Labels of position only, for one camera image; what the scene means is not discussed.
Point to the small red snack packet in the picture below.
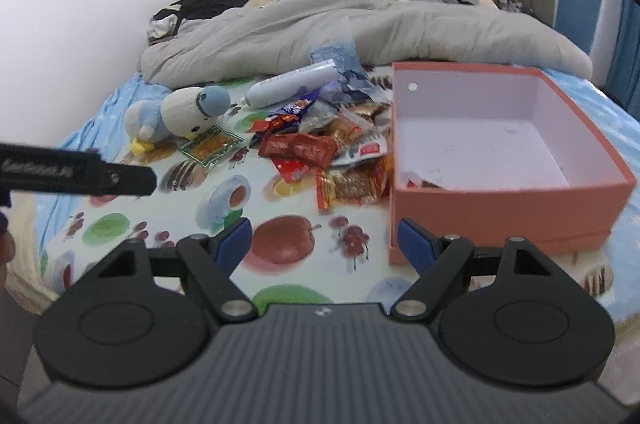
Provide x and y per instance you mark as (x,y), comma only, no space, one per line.
(260,125)

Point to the white label snack packet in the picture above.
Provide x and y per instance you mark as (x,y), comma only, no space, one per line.
(367,150)

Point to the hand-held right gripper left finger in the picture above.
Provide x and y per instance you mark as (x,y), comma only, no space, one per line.
(235,241)

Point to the golden snack packet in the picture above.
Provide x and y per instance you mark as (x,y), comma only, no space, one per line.
(367,110)

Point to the yellow red strip packet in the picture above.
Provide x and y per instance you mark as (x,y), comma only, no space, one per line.
(324,191)

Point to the small cosmetic bottles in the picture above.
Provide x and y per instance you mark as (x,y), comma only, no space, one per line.
(509,2)

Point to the small dark snack packet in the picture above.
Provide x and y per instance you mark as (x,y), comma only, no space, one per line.
(422,183)

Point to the flat red snack packet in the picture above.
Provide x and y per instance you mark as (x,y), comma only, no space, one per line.
(292,170)

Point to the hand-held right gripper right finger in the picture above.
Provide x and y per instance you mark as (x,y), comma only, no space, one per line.
(415,244)

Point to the light blue bed sheet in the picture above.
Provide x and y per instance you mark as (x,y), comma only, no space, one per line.
(100,119)

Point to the brown orange snack packet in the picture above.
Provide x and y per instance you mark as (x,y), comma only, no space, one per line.
(355,185)

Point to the clear blue plastic bag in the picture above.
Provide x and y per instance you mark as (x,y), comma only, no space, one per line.
(332,57)

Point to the pink cardboard box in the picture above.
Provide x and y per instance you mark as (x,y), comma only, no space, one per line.
(500,214)

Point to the dark blue crumpled wrapper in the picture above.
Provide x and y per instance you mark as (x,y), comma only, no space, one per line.
(360,85)

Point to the black clothing pile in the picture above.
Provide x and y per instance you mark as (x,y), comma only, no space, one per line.
(210,2)

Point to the orange translucent snack packet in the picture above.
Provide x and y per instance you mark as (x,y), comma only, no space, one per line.
(350,129)

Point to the grey duvet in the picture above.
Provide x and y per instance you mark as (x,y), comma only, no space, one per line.
(300,29)

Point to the blue white plush penguin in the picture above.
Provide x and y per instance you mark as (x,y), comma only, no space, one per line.
(175,109)

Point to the white tube bottle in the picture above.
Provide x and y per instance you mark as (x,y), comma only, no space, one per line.
(290,84)

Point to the green snack packet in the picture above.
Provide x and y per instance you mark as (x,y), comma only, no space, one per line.
(210,147)

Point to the person's left hand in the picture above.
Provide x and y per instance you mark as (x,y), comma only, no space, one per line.
(5,249)

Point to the blue curtain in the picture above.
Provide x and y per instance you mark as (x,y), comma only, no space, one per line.
(625,44)

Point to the dark red snack packet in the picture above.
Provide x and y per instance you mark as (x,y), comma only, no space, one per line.
(276,147)
(315,150)

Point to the blue chair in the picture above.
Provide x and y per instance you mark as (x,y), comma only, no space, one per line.
(580,19)

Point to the fruit print mat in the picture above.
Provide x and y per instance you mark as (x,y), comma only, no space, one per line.
(150,204)

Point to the blue snack packet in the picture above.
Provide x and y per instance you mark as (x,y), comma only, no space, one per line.
(292,109)

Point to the silver grey snack packet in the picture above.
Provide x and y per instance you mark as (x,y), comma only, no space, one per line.
(320,117)

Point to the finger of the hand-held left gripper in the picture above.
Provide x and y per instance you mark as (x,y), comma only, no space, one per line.
(130,179)

